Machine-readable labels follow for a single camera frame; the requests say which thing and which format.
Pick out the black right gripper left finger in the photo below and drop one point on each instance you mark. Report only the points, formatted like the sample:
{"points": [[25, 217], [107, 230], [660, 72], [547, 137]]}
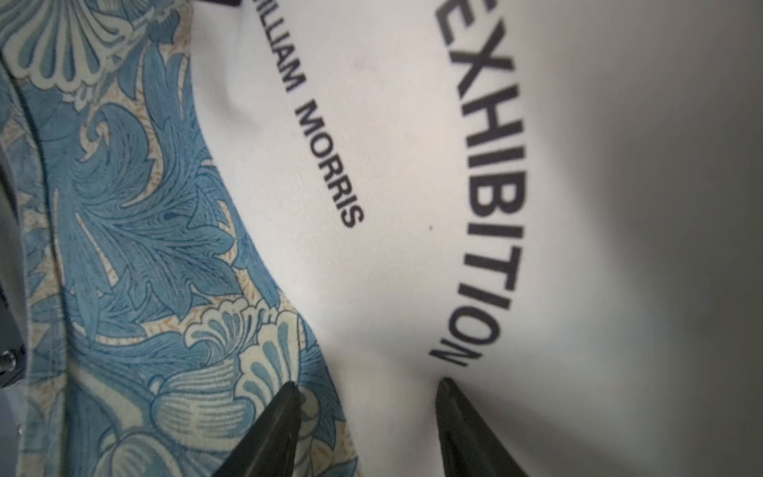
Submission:
{"points": [[269, 447]]}

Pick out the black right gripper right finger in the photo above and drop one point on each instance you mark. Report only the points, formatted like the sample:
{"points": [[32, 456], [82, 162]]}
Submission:
{"points": [[469, 448]]}

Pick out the blue-handled canvas bag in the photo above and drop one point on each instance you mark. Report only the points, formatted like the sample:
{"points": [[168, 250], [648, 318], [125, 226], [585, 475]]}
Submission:
{"points": [[556, 204]]}

